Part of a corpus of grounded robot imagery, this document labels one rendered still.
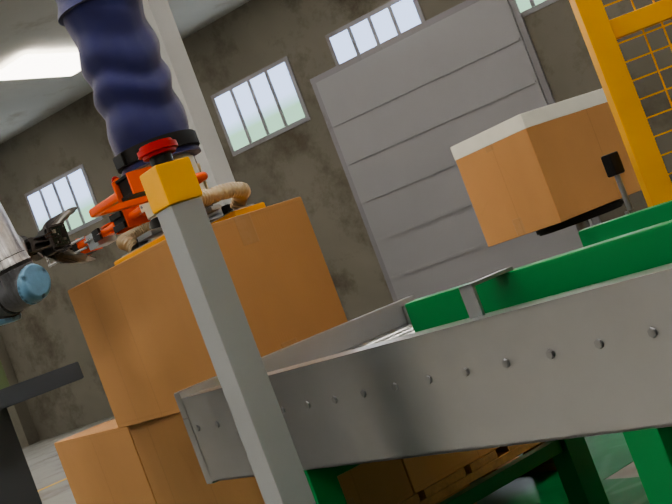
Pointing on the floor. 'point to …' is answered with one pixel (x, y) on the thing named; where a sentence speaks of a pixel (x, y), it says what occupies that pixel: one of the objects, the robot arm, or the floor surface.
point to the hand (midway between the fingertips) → (85, 233)
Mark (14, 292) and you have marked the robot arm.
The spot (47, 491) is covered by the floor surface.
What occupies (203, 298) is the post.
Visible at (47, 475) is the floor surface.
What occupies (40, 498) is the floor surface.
